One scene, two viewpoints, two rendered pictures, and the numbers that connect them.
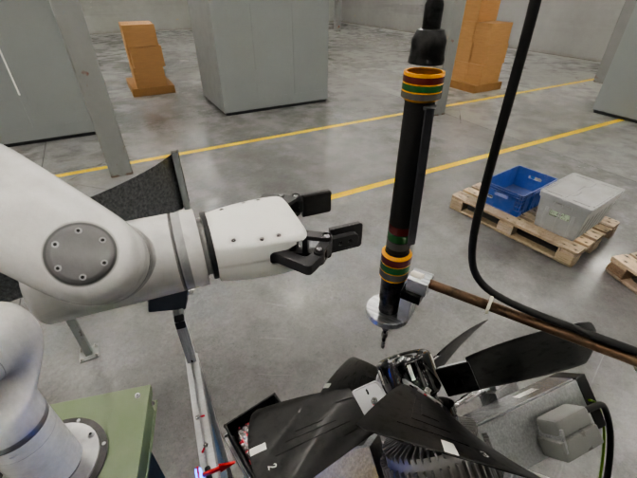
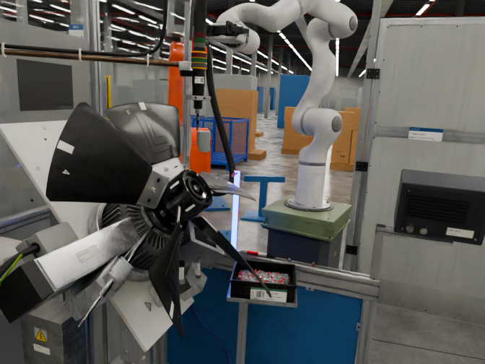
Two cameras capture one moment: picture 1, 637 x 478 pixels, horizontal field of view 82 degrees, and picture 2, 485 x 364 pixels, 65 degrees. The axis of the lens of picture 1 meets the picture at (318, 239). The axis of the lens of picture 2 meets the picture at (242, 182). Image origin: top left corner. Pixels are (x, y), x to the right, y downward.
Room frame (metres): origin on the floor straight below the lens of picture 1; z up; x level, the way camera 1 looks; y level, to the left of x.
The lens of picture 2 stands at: (1.24, -0.83, 1.47)
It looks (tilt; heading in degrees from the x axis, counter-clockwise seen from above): 13 degrees down; 132
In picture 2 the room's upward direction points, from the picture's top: 3 degrees clockwise
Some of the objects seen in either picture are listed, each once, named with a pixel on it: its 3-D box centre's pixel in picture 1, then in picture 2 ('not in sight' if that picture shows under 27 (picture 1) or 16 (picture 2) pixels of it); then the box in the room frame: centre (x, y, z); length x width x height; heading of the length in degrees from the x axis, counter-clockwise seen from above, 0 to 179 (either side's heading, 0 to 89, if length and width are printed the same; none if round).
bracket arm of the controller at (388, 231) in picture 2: (176, 300); (413, 235); (0.87, 0.46, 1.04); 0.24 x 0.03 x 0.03; 22
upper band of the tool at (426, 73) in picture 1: (422, 85); not in sight; (0.42, -0.11, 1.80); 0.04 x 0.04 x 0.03
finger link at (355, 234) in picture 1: (338, 245); not in sight; (0.33, -0.02, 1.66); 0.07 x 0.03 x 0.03; 113
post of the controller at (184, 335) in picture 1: (185, 340); (377, 252); (0.78, 0.42, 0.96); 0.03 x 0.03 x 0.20; 22
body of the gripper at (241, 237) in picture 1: (249, 236); (228, 32); (0.34, 0.08, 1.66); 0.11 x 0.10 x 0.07; 113
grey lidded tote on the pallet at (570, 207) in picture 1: (574, 206); not in sight; (2.74, -2.19, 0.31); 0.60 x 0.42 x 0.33; 126
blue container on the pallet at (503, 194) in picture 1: (518, 190); not in sight; (3.15, -1.90, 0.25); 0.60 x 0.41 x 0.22; 126
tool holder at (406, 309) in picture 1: (396, 293); (195, 81); (0.42, -0.12, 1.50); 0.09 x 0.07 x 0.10; 57
